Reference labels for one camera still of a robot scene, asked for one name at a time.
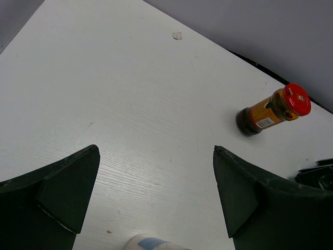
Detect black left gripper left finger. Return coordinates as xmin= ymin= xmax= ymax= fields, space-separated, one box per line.
xmin=1 ymin=145 xmax=100 ymax=249

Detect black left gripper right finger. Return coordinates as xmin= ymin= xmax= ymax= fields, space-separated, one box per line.
xmin=213 ymin=146 xmax=332 ymax=249

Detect blue-label white shaker bottle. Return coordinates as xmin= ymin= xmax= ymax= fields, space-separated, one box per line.
xmin=124 ymin=234 xmax=188 ymax=250

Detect red-capped brown sauce jar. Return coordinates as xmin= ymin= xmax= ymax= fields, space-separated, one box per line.
xmin=236 ymin=83 xmax=312 ymax=136

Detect black condiment tray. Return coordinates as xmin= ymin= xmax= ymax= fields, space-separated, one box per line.
xmin=295 ymin=158 xmax=332 ymax=191

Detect small paper scrap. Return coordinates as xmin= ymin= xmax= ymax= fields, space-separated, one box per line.
xmin=172 ymin=32 xmax=182 ymax=40

